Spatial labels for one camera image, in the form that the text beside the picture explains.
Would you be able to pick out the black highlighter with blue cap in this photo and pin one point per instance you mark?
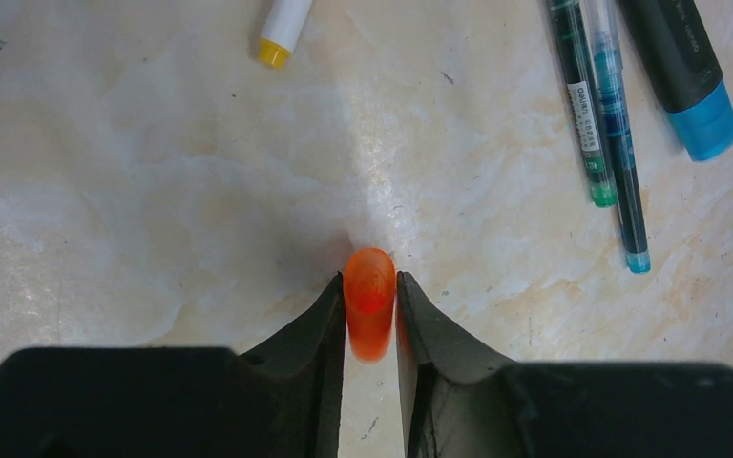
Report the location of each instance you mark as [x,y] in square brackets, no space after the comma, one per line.
[684,72]

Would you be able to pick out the green gel pen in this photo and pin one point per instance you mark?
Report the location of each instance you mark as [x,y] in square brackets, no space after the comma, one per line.
[577,72]

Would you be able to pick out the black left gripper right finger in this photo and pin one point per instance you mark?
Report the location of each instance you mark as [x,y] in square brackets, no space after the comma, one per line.
[461,398]

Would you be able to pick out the orange highlighter cap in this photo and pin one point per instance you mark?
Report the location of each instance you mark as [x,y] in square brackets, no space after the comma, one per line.
[369,285]

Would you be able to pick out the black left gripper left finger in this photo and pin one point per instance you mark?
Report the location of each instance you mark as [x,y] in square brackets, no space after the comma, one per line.
[281,398]

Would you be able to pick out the blue gel pen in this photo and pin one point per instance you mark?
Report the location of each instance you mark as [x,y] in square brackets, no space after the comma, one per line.
[600,21]

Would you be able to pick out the white pen with yellow ends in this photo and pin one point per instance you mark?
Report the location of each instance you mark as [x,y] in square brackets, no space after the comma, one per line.
[281,31]

